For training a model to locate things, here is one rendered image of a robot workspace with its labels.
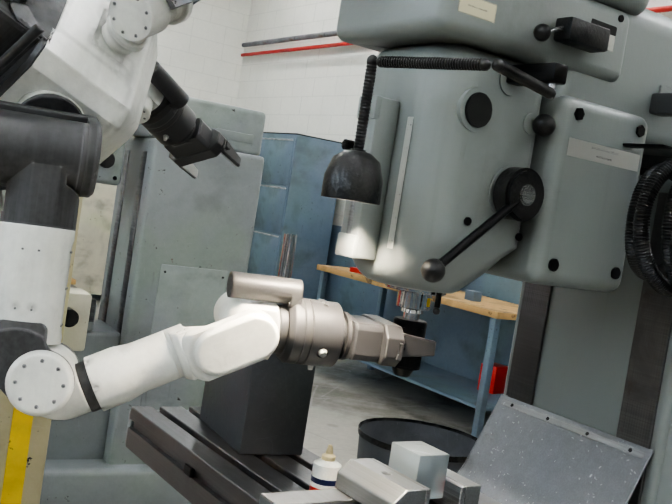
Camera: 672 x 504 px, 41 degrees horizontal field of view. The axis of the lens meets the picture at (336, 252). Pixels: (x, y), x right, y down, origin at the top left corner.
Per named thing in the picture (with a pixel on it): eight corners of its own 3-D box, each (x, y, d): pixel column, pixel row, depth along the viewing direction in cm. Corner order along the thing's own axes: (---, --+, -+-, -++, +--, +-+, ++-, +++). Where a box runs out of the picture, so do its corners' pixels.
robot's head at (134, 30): (89, 17, 118) (131, -21, 113) (132, 2, 127) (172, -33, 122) (118, 59, 119) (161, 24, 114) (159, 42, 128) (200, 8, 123)
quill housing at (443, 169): (412, 294, 110) (454, 35, 109) (322, 269, 127) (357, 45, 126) (520, 304, 121) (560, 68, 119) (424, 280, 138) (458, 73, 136)
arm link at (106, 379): (183, 385, 110) (29, 446, 106) (179, 374, 120) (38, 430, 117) (152, 305, 110) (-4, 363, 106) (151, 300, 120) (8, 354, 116)
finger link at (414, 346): (431, 359, 123) (390, 355, 121) (435, 336, 123) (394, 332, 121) (436, 361, 122) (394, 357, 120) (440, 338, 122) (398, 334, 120)
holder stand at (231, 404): (238, 454, 152) (256, 339, 151) (198, 418, 172) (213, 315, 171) (302, 455, 158) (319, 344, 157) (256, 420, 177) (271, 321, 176)
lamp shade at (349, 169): (308, 194, 107) (316, 142, 107) (345, 200, 113) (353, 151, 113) (355, 201, 103) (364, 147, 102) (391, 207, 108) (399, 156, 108)
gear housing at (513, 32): (443, 26, 105) (457, -59, 105) (329, 40, 125) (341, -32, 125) (625, 85, 124) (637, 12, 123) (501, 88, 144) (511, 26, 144)
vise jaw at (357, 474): (390, 522, 110) (395, 491, 110) (334, 487, 120) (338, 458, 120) (427, 519, 114) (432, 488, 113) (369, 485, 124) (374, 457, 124)
